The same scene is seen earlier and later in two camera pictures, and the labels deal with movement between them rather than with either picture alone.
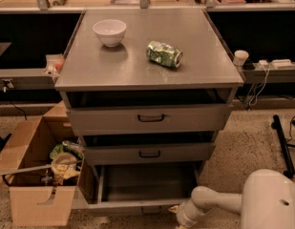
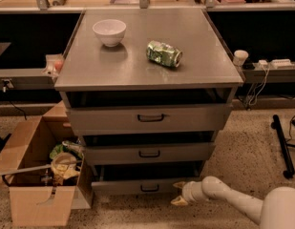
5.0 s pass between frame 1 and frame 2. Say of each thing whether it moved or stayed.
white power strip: stayed
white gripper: moved
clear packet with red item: stayed
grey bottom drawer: moved
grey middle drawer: stayed
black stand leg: stayed
